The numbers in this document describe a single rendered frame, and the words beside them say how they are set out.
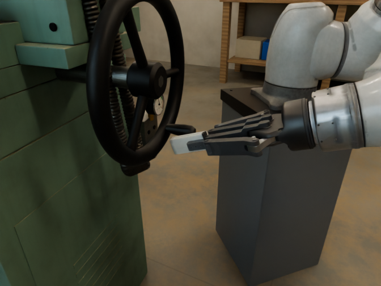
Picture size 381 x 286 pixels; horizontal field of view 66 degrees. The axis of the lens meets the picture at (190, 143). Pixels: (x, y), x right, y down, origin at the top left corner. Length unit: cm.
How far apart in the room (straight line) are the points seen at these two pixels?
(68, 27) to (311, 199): 84
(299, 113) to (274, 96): 47
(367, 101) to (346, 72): 51
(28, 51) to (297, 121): 40
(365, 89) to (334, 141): 7
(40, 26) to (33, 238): 37
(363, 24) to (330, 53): 9
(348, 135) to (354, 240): 108
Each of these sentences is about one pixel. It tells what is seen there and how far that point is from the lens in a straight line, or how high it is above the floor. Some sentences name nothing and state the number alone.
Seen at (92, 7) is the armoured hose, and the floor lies 92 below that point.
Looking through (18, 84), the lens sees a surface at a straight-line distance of 54.
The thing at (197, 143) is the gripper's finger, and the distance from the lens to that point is 49.
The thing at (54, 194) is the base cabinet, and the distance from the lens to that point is 64.
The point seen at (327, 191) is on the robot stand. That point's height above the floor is 36.
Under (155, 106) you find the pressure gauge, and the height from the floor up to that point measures 66.
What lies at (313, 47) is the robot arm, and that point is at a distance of 87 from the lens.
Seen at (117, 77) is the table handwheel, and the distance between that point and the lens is 51.
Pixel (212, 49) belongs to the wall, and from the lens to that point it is 395.
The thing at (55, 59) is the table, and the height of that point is 85.
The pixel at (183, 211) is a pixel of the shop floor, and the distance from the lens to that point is 144.
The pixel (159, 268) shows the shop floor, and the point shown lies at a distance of 122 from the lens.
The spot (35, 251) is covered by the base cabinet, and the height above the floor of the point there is 51.
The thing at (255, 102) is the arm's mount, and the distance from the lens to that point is 91.
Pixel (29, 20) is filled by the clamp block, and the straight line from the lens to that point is 53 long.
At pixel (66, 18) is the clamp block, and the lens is 48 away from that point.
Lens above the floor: 95
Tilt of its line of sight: 28 degrees down
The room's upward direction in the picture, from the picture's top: straight up
